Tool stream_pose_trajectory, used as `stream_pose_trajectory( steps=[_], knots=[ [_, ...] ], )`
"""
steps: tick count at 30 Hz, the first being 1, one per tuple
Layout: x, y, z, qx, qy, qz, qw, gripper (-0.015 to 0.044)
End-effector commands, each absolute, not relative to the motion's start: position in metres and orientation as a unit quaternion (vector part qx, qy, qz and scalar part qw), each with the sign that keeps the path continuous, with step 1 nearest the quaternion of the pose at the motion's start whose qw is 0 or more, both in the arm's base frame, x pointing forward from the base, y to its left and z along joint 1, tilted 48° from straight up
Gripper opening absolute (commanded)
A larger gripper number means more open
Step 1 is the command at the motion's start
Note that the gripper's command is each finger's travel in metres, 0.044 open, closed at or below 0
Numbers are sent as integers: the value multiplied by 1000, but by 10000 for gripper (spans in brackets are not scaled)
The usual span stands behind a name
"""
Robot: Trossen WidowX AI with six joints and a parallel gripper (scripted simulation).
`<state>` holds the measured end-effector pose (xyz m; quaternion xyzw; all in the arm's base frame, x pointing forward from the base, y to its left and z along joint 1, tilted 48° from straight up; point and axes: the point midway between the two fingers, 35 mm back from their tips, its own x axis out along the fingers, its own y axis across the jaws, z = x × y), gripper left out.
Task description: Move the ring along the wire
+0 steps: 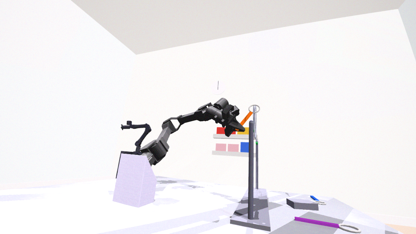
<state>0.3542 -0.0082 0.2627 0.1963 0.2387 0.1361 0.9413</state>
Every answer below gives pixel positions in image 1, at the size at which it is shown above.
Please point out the orange handle with grey loop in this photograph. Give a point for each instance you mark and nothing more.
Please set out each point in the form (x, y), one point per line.
(249, 114)

